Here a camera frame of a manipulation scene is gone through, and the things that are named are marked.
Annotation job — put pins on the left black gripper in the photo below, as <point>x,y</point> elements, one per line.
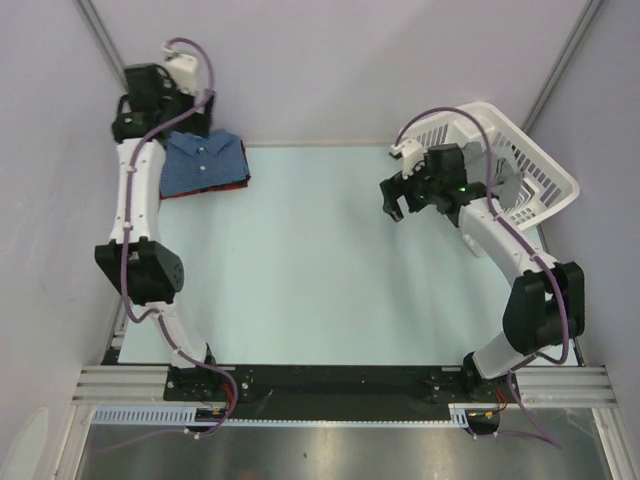
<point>199,124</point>

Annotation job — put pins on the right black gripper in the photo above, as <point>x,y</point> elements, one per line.
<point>396,186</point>

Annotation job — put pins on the blue checked shirt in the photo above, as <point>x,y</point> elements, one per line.
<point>214,141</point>

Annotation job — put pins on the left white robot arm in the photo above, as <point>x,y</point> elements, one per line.
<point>146,274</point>

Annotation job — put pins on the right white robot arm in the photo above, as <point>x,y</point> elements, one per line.
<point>546,305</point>

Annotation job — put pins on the red black plaid shirt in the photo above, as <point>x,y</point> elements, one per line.
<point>187,173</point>

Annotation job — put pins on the grey shirt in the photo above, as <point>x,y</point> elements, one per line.
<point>506,179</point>

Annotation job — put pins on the white plastic basket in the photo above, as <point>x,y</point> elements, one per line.
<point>547,187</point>

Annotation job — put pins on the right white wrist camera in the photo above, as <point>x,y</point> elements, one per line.
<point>412,155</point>

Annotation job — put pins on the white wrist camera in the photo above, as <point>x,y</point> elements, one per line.
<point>183,69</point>
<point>412,155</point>

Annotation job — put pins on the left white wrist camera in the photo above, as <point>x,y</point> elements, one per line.
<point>183,69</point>

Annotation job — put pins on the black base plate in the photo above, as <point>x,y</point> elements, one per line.
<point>356,393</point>

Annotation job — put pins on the aluminium rail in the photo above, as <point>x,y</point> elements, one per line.
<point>540,387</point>

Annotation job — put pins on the white slotted cable duct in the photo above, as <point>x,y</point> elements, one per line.
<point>194,417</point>

